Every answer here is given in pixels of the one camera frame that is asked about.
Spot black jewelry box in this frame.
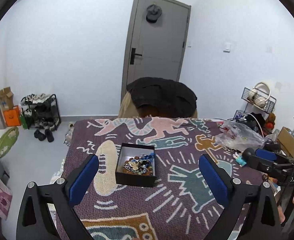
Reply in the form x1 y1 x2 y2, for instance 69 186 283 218
115 143 157 187

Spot small doll figure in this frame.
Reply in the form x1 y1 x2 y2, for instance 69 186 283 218
232 148 255 167

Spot patterned purple woven blanket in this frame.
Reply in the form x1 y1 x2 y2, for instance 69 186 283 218
63 118 262 239

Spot clear plastic bag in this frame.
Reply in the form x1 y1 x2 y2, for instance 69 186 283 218
215 121 268 152

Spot black slippers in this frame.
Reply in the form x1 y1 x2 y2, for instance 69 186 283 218
34 129 54 142

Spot white sneakers on floor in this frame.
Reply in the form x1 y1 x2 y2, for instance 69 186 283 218
68 122 74 134

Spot black shoe rack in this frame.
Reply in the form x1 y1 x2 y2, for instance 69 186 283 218
19 94 62 131

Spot green oval floor mat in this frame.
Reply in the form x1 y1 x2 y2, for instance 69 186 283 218
0 126 19 158

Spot orange paper bag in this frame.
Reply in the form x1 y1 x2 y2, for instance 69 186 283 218
3 106 21 127

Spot cardboard box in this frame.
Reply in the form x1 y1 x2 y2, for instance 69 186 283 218
0 87 14 111

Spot grey door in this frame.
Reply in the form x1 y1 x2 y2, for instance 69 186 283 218
121 0 191 96

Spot grey cap on door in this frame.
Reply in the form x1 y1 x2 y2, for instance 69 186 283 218
146 4 162 23

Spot black wire basket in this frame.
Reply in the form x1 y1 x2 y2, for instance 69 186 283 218
233 81 276 119

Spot black door handle lock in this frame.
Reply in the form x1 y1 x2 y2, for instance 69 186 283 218
129 48 143 65

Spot white light switch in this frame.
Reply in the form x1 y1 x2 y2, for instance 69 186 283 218
223 42 232 53

